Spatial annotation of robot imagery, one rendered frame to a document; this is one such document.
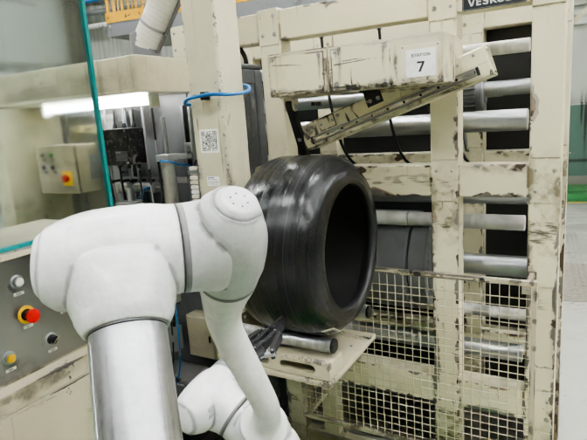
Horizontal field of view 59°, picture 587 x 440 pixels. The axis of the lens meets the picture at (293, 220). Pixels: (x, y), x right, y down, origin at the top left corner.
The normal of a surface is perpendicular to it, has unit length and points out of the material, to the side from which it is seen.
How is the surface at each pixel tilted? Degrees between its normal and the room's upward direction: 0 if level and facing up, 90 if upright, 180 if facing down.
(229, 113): 90
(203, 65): 90
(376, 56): 90
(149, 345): 59
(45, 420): 90
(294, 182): 38
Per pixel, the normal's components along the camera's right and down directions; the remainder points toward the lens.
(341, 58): -0.49, 0.21
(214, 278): 0.42, 0.69
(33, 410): 0.87, 0.04
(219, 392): 0.40, -0.71
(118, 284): 0.22, -0.37
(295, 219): -0.22, -0.28
